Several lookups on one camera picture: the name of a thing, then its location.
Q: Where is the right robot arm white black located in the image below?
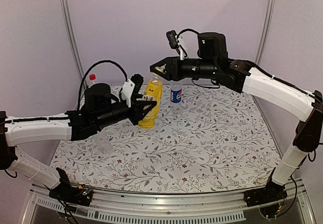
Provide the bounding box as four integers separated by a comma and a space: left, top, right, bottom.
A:
150, 31, 322, 202

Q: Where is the floral patterned table mat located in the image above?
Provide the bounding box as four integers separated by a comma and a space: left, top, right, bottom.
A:
50, 86, 281, 193

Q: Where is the pale yellow bottle cap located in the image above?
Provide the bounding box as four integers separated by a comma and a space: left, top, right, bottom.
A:
154, 67, 166, 74

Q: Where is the Pepsi bottle blue label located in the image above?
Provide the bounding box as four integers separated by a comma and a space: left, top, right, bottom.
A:
170, 81, 183, 103

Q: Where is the left black camera cable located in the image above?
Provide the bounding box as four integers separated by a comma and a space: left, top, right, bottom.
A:
77, 60, 128, 108

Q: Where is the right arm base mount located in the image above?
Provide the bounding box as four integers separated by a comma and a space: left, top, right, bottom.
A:
243, 180, 287, 219

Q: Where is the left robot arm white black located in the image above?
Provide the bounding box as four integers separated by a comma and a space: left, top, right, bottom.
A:
1, 80, 157, 201

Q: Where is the aluminium corner post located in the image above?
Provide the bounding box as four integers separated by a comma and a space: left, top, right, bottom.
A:
60, 0, 84, 81
255, 0, 275, 65

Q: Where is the yellow juice bottle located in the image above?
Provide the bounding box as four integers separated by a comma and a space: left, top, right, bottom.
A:
137, 73, 164, 129

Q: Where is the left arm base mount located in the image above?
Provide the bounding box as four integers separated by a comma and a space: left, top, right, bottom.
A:
49, 167, 93, 207

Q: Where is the red-capped clear bottle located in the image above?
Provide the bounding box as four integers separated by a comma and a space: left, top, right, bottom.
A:
86, 74, 96, 89

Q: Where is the right aluminium corner post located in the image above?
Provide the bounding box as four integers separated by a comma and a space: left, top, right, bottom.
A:
255, 0, 275, 65

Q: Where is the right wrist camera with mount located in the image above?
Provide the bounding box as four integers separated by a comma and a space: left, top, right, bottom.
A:
166, 30, 189, 60

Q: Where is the clear empty plastic bottle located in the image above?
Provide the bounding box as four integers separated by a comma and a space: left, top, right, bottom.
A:
93, 129, 113, 156

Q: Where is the right black camera cable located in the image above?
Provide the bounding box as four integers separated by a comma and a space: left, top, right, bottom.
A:
177, 28, 200, 38

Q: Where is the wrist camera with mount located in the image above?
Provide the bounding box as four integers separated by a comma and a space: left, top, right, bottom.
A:
166, 30, 189, 60
119, 74, 143, 108

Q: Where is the aluminium front rail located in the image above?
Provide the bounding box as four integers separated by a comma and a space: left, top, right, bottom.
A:
21, 178, 319, 223

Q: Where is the black camera cable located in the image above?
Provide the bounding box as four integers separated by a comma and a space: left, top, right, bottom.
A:
177, 28, 200, 38
77, 60, 128, 108

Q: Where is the left aluminium corner post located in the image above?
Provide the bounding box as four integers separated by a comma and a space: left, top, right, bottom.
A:
60, 0, 84, 81

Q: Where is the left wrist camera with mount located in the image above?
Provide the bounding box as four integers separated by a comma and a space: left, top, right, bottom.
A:
119, 74, 143, 108

